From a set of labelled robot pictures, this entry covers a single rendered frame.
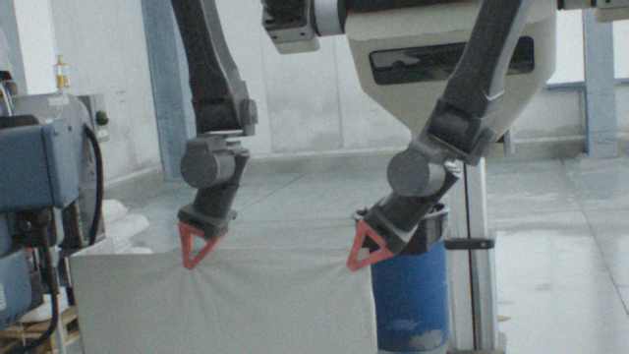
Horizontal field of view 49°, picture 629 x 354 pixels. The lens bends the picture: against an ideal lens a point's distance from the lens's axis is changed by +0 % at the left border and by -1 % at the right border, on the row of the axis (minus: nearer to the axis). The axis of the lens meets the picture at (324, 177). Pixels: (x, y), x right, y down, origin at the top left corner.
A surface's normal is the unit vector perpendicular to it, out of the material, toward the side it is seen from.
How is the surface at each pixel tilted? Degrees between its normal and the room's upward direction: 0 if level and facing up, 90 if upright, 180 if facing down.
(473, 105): 98
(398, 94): 130
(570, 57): 90
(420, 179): 79
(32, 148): 90
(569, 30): 90
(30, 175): 90
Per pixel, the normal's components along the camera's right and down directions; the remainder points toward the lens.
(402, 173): -0.47, -0.02
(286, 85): -0.26, 0.17
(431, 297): 0.48, 0.14
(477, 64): -0.60, 0.32
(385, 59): -0.14, 0.76
